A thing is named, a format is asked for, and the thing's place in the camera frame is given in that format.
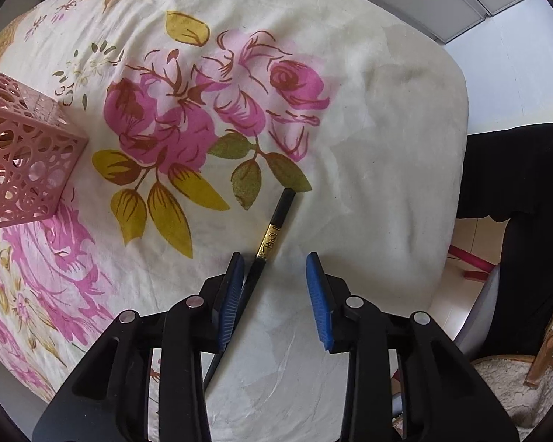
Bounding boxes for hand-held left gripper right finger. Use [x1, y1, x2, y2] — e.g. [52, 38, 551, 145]
[305, 252, 521, 442]

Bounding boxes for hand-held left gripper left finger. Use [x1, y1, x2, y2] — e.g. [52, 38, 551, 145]
[31, 252, 247, 442]

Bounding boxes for black chopstick with gold band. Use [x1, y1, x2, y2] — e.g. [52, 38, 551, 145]
[202, 187, 297, 391]

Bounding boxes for pink perforated utensil holder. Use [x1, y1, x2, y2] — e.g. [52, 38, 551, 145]
[0, 63, 90, 232]

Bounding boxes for person's black pants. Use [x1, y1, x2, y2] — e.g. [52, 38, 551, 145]
[454, 122, 553, 358]

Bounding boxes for pink stool bar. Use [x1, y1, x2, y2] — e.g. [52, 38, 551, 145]
[447, 244, 495, 281]

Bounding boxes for floral printed blanket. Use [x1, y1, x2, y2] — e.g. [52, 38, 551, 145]
[0, 0, 470, 442]

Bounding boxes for grey plastic stool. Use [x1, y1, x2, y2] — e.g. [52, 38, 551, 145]
[454, 262, 504, 356]

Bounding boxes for fluffy white cushion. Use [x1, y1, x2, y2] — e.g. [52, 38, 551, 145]
[471, 354, 553, 430]

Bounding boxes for wooden chair frame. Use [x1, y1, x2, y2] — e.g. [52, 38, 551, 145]
[524, 292, 553, 388]

